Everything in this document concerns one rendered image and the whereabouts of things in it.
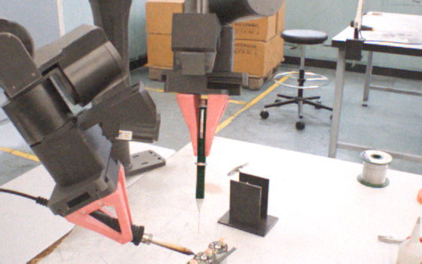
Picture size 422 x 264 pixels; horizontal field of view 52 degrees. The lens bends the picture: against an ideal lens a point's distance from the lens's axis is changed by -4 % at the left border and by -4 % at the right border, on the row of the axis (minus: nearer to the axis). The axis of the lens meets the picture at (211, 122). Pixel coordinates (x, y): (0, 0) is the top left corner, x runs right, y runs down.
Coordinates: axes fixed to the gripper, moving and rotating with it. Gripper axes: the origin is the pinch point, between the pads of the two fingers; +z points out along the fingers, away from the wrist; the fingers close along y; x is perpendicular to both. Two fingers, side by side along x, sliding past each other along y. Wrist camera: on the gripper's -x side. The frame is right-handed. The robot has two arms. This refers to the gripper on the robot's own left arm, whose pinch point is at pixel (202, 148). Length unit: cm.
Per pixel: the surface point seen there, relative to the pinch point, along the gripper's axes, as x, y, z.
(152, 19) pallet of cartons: 356, -95, -81
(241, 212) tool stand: 16.0, 4.7, 11.2
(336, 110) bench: 192, 48, -5
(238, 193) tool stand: 15.2, 4.1, 8.1
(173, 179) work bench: 30.3, -8.9, 9.1
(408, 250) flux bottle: 3.6, 26.7, 12.2
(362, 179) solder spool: 32.8, 27.1, 7.6
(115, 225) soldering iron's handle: -5.1, -8.9, 8.7
